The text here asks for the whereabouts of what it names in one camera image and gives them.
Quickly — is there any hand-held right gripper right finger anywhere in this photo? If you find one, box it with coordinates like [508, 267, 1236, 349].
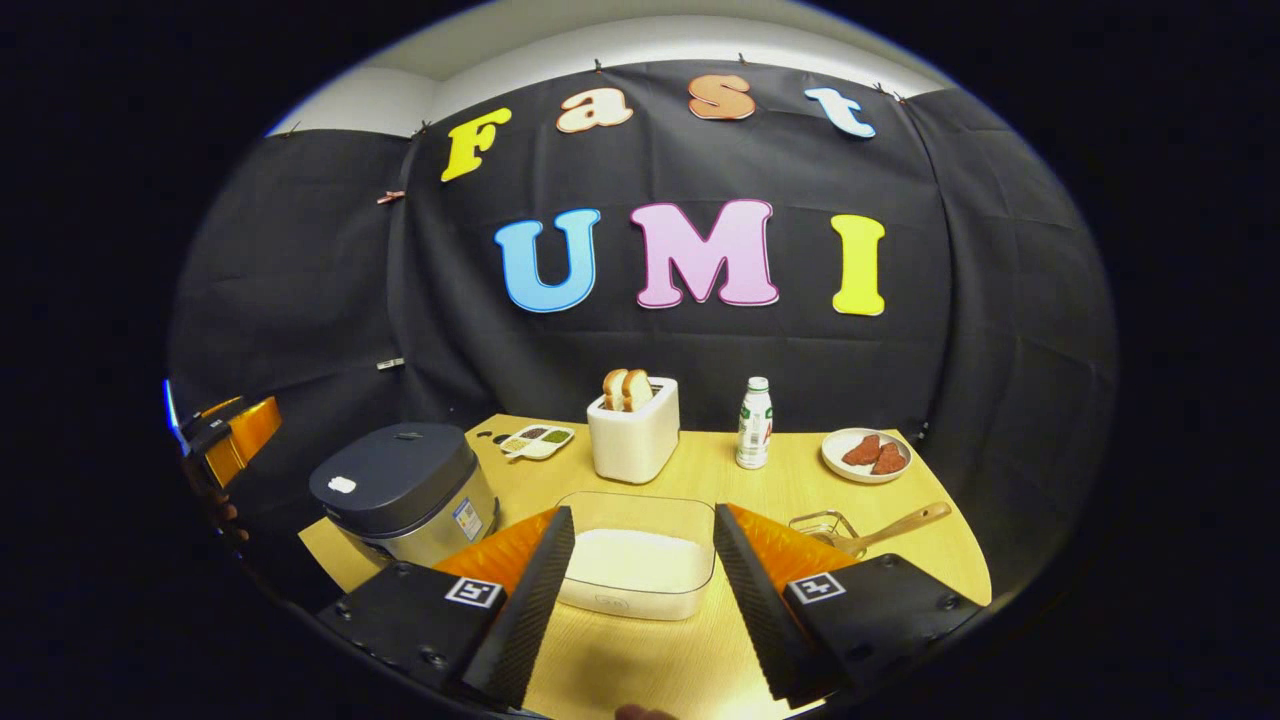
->
[713, 503, 986, 709]

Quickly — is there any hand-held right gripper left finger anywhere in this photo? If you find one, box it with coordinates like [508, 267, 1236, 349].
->
[318, 505, 577, 709]

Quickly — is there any clear chopstick holder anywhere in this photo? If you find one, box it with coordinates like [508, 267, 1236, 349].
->
[788, 510, 866, 559]

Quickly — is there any clear container of white rice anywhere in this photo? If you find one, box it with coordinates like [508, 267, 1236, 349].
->
[555, 490, 718, 621]

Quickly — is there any dark grey rice cooker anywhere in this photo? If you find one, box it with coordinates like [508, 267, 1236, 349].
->
[308, 422, 499, 568]

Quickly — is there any wooden spoon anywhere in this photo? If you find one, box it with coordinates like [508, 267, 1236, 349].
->
[835, 501, 953, 558]

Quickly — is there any white round plate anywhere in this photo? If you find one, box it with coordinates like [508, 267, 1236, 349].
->
[821, 428, 913, 485]

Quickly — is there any white divided condiment tray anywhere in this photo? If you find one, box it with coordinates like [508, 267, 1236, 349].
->
[498, 424, 576, 462]

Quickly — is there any white milk bottle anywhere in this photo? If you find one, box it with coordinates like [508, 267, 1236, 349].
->
[736, 376, 774, 470]

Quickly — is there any white toaster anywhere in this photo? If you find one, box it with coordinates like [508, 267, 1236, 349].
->
[587, 376, 681, 485]

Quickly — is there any black backdrop cloth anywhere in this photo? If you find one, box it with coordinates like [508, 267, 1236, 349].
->
[170, 60, 1118, 611]

